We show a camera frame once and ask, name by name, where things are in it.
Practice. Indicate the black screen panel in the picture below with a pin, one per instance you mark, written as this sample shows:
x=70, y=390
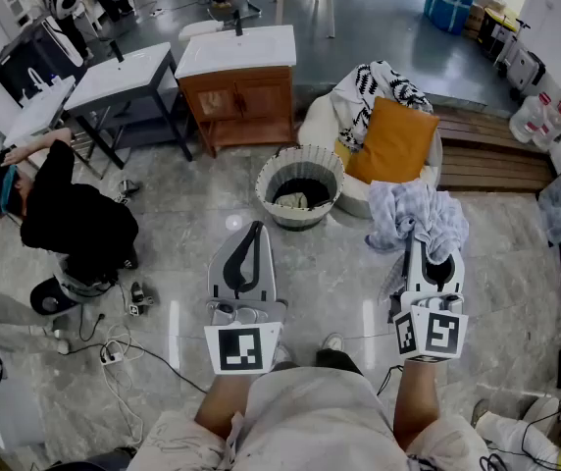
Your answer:
x=30, y=64

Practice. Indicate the clear water bottle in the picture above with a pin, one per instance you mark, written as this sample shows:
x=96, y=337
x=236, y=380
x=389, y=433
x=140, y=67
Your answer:
x=550, y=128
x=526, y=118

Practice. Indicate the wooden sink cabinet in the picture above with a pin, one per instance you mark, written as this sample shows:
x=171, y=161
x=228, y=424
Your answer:
x=241, y=101

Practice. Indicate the grey suitcase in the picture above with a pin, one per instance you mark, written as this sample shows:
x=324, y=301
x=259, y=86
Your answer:
x=523, y=69

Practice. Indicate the wooden step platform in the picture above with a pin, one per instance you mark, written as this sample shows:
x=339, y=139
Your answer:
x=491, y=157

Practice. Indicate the person's dark trouser leg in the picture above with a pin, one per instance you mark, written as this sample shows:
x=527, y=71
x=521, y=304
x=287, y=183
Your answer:
x=337, y=360

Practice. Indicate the person's white shirt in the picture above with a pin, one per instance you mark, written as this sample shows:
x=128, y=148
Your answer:
x=310, y=425

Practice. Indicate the dark frame sink table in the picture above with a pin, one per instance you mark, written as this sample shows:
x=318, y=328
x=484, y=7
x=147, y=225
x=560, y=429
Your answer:
x=123, y=74

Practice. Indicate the black white patterned blanket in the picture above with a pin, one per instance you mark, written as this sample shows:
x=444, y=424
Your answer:
x=359, y=101

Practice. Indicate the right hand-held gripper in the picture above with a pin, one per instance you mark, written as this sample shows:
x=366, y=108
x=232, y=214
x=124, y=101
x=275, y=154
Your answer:
x=432, y=322

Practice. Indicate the black round stool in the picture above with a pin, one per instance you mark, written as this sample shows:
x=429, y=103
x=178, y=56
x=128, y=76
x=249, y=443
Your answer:
x=50, y=299

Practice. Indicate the black clothes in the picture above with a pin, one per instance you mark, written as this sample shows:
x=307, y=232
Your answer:
x=312, y=189

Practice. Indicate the white fluffy beanbag chair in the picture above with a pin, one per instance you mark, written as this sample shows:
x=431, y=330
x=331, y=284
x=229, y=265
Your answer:
x=320, y=120

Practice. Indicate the woven white grey basket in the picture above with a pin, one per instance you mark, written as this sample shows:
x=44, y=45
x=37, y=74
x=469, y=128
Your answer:
x=300, y=165

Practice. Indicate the spare hand-held gripper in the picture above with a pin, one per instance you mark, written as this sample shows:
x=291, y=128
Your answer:
x=139, y=299
x=129, y=188

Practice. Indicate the white power strip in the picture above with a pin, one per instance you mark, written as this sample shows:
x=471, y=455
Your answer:
x=112, y=358

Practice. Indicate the black faucet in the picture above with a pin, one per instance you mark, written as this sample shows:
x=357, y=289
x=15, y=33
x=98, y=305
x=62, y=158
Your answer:
x=238, y=23
x=116, y=51

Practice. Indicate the person's right forearm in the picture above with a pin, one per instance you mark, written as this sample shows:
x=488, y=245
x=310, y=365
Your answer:
x=415, y=400

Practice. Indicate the beige clothes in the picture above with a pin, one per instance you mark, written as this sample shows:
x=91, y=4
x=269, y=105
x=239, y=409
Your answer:
x=291, y=199

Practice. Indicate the person's shoe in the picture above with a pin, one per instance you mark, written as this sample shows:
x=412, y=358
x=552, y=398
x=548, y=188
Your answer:
x=281, y=354
x=333, y=342

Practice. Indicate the orange pillow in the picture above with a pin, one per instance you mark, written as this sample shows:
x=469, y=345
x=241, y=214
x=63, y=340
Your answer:
x=393, y=140

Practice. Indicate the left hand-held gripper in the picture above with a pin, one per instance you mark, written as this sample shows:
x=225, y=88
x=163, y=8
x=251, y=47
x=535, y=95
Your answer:
x=241, y=312

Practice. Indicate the person's left shoe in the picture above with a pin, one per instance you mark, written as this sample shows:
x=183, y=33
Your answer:
x=281, y=354

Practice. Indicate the person's right shoe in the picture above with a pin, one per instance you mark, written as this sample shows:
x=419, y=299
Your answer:
x=333, y=342

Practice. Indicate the white sink basin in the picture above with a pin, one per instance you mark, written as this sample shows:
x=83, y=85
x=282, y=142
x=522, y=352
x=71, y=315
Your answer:
x=40, y=111

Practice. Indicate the yellow black case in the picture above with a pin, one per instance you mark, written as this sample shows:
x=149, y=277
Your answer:
x=496, y=27

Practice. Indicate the cardboard box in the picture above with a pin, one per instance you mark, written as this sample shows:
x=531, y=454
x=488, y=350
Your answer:
x=474, y=17

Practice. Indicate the light blue checkered clothes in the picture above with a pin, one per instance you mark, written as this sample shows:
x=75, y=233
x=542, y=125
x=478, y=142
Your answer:
x=418, y=211

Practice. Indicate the person's left forearm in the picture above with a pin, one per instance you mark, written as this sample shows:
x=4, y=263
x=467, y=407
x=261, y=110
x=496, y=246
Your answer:
x=221, y=405

